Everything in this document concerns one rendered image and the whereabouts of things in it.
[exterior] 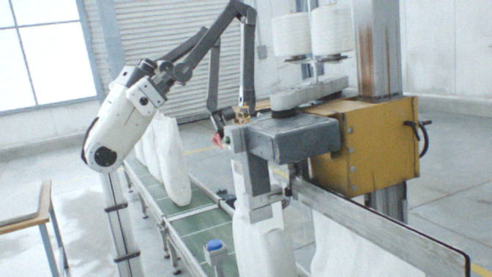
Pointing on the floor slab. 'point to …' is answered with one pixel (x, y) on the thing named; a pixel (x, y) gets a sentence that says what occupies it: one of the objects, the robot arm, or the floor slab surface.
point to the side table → (46, 207)
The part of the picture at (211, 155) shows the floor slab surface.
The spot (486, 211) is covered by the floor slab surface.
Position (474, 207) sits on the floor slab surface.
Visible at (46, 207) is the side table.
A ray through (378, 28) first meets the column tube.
